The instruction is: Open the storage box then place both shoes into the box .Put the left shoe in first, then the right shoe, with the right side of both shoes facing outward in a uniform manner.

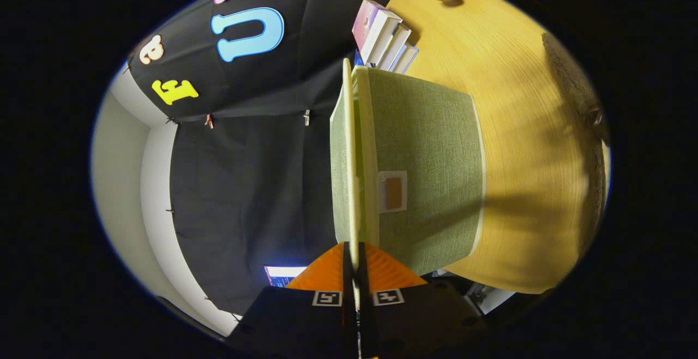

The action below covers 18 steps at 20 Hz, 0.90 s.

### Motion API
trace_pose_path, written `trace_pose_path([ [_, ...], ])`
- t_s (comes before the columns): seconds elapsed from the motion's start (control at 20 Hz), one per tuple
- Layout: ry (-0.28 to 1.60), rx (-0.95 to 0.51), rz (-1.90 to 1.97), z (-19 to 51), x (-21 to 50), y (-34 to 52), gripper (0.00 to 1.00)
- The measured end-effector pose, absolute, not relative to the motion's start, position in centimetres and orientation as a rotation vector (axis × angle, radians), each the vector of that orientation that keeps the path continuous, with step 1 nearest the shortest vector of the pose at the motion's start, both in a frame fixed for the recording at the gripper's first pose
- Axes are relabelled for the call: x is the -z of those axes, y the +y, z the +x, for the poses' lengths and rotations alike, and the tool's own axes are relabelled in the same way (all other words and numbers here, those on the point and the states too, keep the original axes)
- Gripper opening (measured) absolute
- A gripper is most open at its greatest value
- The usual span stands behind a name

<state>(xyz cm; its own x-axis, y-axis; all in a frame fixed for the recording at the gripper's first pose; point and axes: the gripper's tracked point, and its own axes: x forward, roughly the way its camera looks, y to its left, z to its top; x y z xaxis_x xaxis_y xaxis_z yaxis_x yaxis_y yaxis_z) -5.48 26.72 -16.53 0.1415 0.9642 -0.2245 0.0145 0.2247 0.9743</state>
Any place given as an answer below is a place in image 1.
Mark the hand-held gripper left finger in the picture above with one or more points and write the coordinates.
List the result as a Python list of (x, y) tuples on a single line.
[(349, 321)]

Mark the lit computer screen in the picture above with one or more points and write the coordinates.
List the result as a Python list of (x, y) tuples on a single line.
[(283, 275)]

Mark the white book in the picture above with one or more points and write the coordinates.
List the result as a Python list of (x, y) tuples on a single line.
[(398, 48), (386, 37)]

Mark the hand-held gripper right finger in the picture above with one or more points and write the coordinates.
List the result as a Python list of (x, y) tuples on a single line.
[(366, 321)]

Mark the brown fuzzy shoe with bow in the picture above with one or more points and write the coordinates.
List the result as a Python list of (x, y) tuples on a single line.
[(572, 81)]

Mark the blue book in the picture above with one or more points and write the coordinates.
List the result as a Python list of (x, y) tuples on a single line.
[(408, 60)]

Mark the pink cloth clip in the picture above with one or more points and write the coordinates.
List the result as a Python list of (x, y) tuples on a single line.
[(209, 121)]

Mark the green fabric storage box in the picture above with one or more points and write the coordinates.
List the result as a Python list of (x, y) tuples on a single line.
[(425, 141)]

